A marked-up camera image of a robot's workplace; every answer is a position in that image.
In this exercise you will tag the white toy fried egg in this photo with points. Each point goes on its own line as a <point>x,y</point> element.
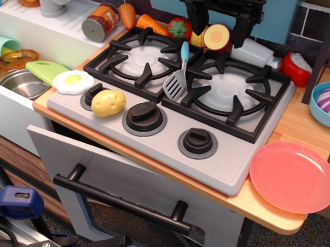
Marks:
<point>73,82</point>

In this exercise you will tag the orange toy carrot upright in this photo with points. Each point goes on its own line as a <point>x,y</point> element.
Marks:
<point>127,15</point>

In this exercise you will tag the black middle stove knob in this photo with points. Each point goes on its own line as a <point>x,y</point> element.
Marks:
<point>144,119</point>

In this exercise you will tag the green cutting board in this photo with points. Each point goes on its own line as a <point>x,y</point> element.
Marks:
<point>45,70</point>

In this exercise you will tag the pink plastic plate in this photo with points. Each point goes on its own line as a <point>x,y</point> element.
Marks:
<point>291,177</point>

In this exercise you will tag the red toy cheese wedge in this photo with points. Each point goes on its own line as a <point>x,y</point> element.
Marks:
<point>296,67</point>

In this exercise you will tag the black burner grate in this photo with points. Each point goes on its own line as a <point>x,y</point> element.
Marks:
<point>138,62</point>
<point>232,96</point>

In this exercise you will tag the yellow toy corn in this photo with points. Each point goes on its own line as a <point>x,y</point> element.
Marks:
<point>198,39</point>

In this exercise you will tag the black oven door handle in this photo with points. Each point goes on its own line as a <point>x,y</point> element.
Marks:
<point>174,222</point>

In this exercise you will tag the mint green cup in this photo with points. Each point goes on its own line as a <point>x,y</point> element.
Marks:
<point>8,45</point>

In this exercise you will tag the orange toy carrot lying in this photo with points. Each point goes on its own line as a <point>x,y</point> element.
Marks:
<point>145,21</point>

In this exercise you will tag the black left burner grate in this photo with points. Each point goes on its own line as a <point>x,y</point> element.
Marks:
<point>138,62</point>

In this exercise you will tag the grey toy faucet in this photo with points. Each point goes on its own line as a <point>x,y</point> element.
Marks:
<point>53,8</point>

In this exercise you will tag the grey toy stove top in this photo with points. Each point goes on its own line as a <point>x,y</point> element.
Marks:
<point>224,171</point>

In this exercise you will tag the orange transparent pot lid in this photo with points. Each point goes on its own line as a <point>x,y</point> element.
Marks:
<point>17,59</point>

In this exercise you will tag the black right stove knob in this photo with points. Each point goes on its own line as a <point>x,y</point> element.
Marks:
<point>197,143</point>

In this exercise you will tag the red toy strawberry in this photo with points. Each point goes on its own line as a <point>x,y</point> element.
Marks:
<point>179,28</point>

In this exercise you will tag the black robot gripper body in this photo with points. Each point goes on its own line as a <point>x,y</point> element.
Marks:
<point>233,8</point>

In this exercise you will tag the black right burner grate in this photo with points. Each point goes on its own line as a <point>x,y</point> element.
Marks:
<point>232,96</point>

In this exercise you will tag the silver metal pot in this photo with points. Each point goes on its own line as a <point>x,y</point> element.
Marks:
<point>24,83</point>

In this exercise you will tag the yellow toy potato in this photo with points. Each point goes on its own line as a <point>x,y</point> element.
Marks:
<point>108,102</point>

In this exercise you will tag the toy bean can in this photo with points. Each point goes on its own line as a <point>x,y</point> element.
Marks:
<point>100,22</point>

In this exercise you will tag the grey spatula blue handle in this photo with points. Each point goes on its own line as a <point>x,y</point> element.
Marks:
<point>175,84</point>

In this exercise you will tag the halved toy peach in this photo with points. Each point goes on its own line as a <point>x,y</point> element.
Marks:
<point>217,38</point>

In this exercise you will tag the blue plastic bowl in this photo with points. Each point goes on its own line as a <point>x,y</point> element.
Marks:
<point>320,115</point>

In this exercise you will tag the grey oven door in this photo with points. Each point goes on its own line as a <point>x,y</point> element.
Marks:
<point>61,150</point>

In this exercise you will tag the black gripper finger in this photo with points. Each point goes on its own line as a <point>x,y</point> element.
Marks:
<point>243,28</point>
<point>198,16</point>

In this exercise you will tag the blue clamp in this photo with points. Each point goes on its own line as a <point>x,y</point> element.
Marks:
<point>20,203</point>

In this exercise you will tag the white toy salt bottle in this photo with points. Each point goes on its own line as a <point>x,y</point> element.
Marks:
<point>256,54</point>

